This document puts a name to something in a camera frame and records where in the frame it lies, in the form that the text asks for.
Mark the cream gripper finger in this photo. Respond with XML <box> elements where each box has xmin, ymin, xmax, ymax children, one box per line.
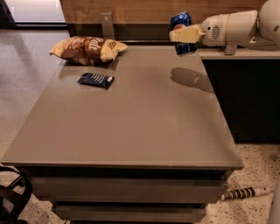
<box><xmin>169</xmin><ymin>24</ymin><xmax>206</xmax><ymax>44</ymax></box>

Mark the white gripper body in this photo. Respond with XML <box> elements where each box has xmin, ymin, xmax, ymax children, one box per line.
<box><xmin>199</xmin><ymin>14</ymin><xmax>229</xmax><ymax>46</ymax></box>

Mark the blue pepsi can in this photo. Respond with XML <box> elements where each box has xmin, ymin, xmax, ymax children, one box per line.
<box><xmin>170</xmin><ymin>11</ymin><xmax>197</xmax><ymax>56</ymax></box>

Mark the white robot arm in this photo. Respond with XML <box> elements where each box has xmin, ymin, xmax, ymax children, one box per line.
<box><xmin>169</xmin><ymin>0</ymin><xmax>280</xmax><ymax>51</ymax></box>

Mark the brown chips bag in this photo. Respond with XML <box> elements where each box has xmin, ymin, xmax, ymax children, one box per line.
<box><xmin>50</xmin><ymin>36</ymin><xmax>127</xmax><ymax>66</ymax></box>

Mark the dark blue snack packet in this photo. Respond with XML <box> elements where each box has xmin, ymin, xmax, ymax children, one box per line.
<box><xmin>77</xmin><ymin>73</ymin><xmax>115</xmax><ymax>89</ymax></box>

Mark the grey drawer cabinet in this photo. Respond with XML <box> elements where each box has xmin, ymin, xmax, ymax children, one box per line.
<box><xmin>2</xmin><ymin>46</ymin><xmax>243</xmax><ymax>224</ymax></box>

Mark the striped black white tube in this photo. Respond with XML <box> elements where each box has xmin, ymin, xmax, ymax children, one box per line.
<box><xmin>220</xmin><ymin>186</ymin><xmax>270</xmax><ymax>201</ymax></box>

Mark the black chair base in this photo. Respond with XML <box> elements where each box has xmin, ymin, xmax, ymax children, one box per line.
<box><xmin>0</xmin><ymin>166</ymin><xmax>32</xmax><ymax>224</ymax></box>

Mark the right metal wall bracket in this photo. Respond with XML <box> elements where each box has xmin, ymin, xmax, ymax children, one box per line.
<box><xmin>224</xmin><ymin>45</ymin><xmax>237</xmax><ymax>55</ymax></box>

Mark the metal wall bracket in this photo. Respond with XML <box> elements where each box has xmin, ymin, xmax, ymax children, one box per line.
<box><xmin>224</xmin><ymin>45</ymin><xmax>237</xmax><ymax>55</ymax></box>
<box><xmin>100</xmin><ymin>13</ymin><xmax>115</xmax><ymax>39</ymax></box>

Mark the left metal wall bracket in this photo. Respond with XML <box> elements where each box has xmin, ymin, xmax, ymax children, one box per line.
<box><xmin>100</xmin><ymin>13</ymin><xmax>115</xmax><ymax>39</ymax></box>

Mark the wooden wall counter panel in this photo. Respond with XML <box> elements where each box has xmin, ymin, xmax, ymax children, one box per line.
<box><xmin>59</xmin><ymin>0</ymin><xmax>267</xmax><ymax>24</ymax></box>

